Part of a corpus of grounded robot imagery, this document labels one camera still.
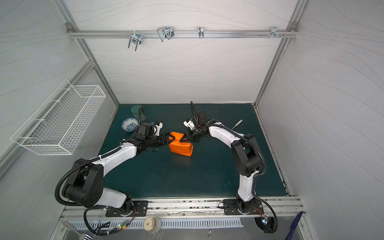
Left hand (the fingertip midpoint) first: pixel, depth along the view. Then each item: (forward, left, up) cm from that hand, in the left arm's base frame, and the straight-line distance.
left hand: (173, 137), depth 87 cm
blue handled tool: (-40, -62, -12) cm, 74 cm away
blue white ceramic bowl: (+17, +35, -11) cm, 41 cm away
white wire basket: (-8, +50, +20) cm, 54 cm away
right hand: (-1, -6, +1) cm, 6 cm away
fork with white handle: (+20, -45, -11) cm, 51 cm away
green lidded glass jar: (+22, +30, -1) cm, 37 cm away
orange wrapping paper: (-6, -3, -1) cm, 7 cm away
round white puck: (-43, +3, 0) cm, 43 cm away
